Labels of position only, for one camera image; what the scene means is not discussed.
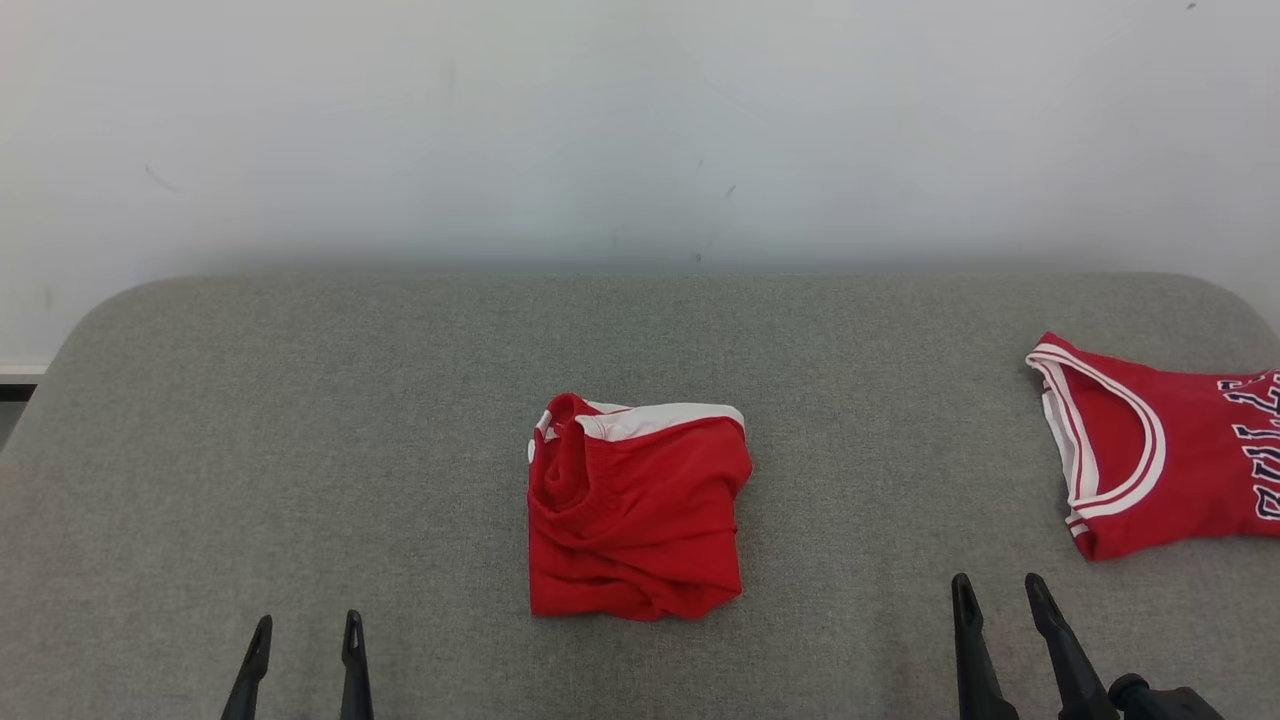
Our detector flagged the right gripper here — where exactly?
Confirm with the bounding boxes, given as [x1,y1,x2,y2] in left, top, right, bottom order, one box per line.
[949,571,1153,720]

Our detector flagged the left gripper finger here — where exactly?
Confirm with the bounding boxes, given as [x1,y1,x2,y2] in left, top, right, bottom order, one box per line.
[338,609,376,720]
[219,614,275,720]

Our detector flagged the red Bulls basketball jersey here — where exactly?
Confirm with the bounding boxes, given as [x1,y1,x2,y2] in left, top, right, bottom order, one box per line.
[1025,331,1280,563]

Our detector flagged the red shorts with white stripe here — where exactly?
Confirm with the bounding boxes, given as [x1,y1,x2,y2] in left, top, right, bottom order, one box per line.
[526,391,755,624]

